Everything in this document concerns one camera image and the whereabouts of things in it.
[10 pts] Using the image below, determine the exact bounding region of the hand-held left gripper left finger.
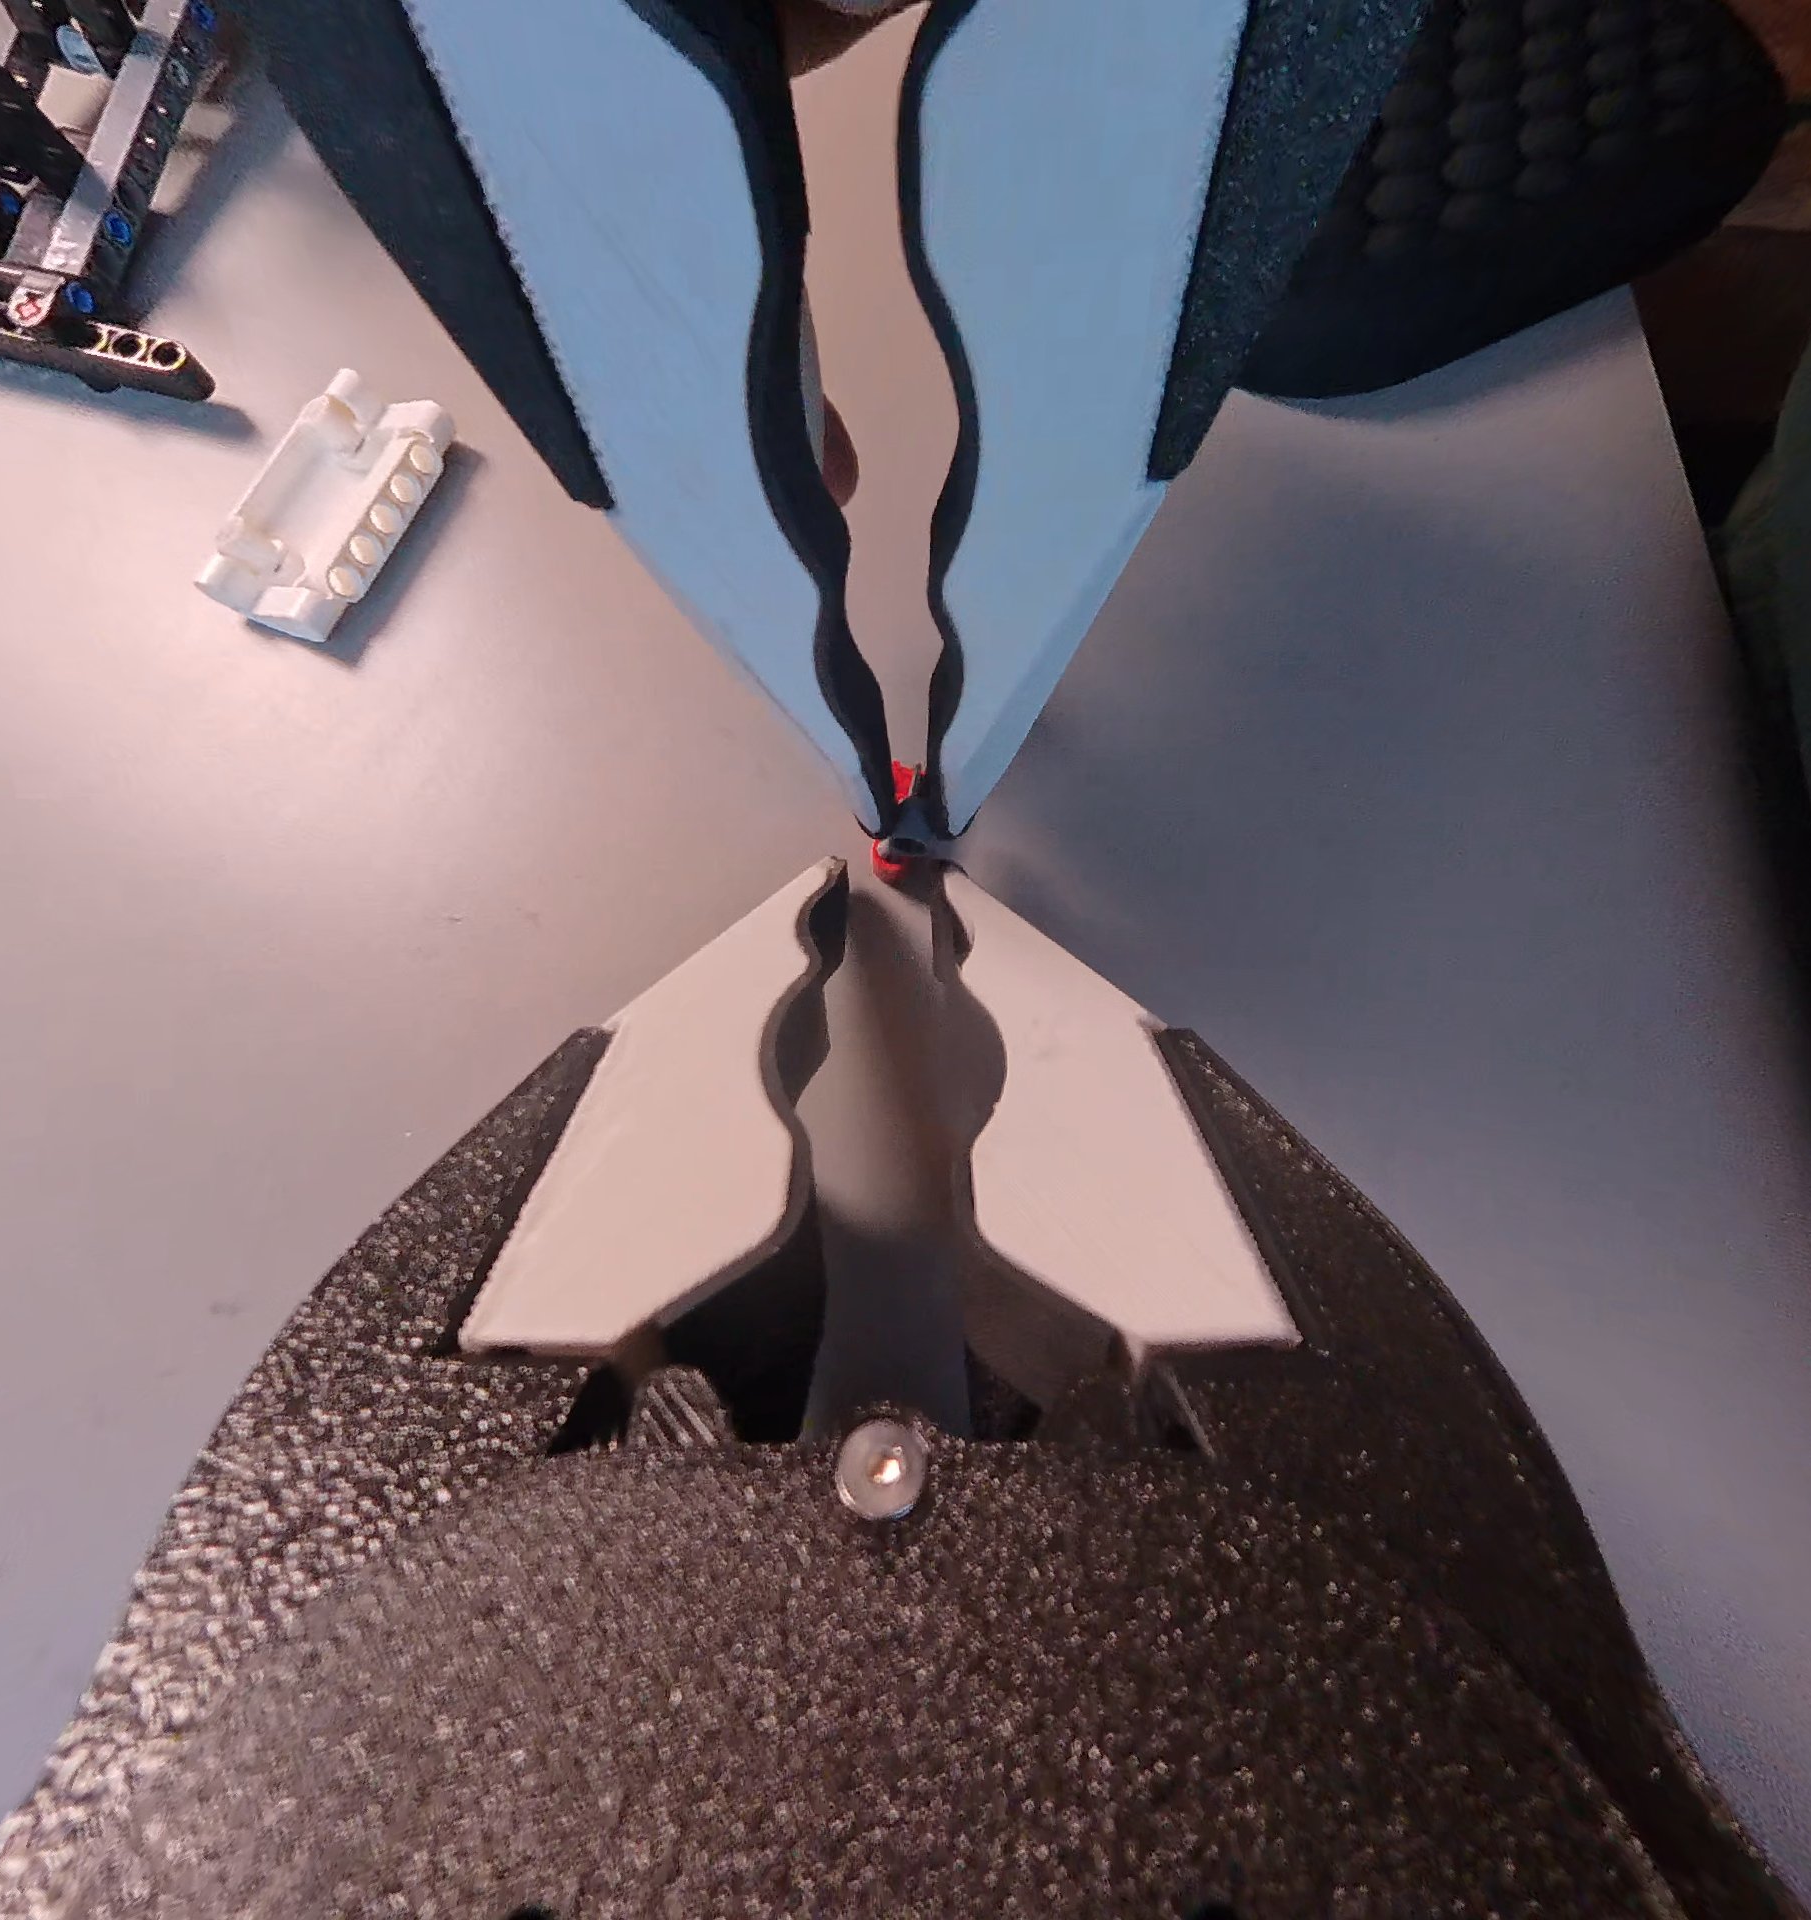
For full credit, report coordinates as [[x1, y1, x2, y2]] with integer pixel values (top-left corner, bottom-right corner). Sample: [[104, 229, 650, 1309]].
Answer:
[[458, 858, 853, 1373]]

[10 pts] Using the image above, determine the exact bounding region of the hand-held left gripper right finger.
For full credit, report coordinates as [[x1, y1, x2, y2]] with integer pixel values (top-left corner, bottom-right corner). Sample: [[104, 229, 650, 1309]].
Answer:
[[926, 870, 1304, 1456]]

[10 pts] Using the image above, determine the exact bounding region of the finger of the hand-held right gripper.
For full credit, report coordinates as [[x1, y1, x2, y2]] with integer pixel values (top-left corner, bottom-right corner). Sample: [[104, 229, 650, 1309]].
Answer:
[[900, 0, 1249, 841], [403, 0, 898, 834]]

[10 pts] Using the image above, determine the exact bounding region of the white toy brick truck model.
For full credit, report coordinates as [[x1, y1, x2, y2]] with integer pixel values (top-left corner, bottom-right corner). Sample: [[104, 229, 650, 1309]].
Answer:
[[0, 0, 223, 404]]

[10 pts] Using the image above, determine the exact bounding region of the grey desk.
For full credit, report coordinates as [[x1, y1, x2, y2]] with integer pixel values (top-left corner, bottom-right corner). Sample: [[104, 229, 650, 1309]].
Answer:
[[0, 60, 1811, 1862]]

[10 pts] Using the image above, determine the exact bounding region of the white brick panel piece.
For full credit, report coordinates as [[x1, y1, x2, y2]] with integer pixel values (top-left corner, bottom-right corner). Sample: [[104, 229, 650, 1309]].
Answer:
[[192, 368, 460, 646]]

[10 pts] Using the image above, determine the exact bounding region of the person's green sweater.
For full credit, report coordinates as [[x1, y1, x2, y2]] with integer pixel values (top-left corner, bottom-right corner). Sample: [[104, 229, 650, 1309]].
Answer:
[[1714, 269, 1811, 1141]]

